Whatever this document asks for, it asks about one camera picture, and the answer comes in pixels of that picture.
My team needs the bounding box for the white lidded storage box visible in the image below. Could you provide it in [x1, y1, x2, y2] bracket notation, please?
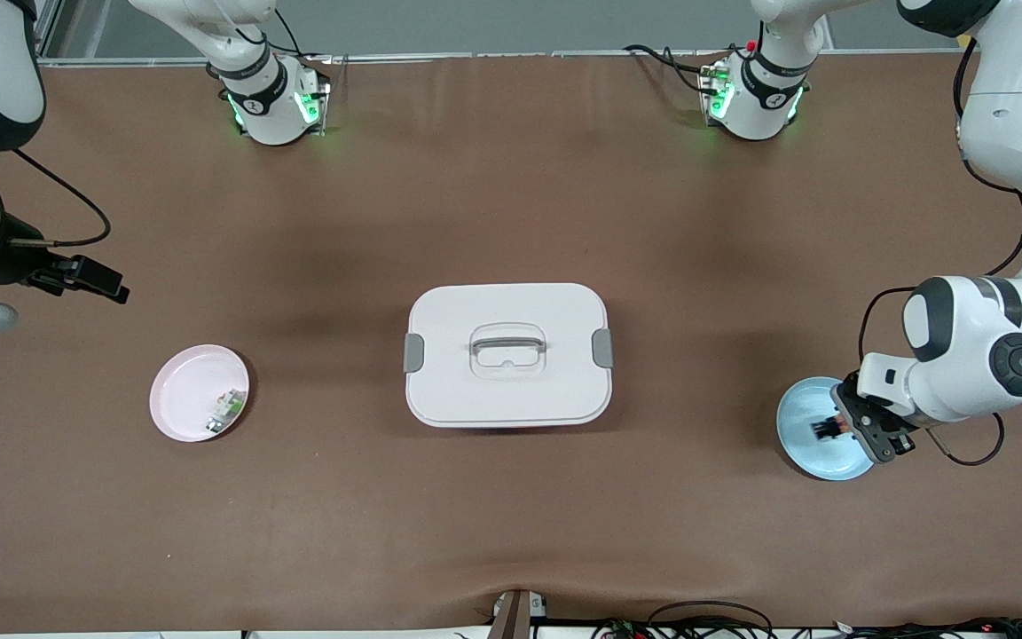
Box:
[403, 282, 615, 430]

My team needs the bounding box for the light blue round plate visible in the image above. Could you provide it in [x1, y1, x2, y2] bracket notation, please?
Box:
[775, 376, 876, 482]

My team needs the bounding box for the pink round plate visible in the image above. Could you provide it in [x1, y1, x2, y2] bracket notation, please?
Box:
[149, 344, 251, 443]

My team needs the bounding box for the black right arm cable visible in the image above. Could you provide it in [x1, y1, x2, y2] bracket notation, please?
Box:
[0, 149, 112, 249]

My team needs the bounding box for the green and white switch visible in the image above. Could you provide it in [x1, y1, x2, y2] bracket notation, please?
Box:
[206, 390, 248, 436]

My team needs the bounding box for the aluminium frame post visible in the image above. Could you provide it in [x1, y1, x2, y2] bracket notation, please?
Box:
[32, 0, 64, 65]

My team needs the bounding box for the black cables bundle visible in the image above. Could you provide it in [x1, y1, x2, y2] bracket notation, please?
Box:
[591, 601, 1022, 639]

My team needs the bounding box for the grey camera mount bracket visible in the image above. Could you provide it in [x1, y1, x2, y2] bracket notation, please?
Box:
[488, 588, 549, 639]

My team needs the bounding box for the black base cable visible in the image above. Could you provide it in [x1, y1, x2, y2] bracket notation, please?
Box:
[623, 43, 718, 97]

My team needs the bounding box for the silver table edge rail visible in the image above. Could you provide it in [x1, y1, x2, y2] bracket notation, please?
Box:
[36, 49, 973, 70]

